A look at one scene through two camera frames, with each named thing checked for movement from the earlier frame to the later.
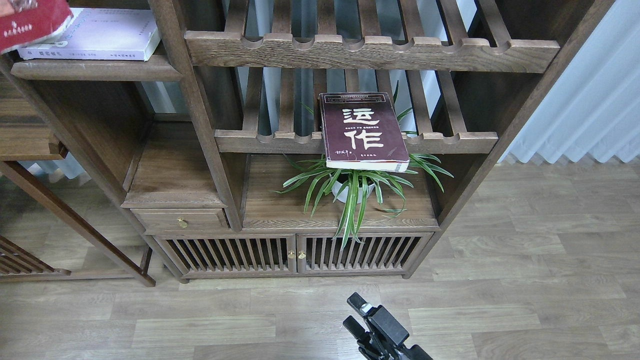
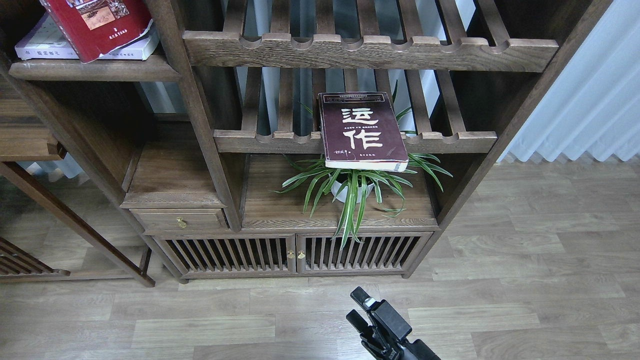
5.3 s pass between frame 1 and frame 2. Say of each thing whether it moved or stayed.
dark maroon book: stayed
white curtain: stayed
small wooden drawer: stayed
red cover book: moved
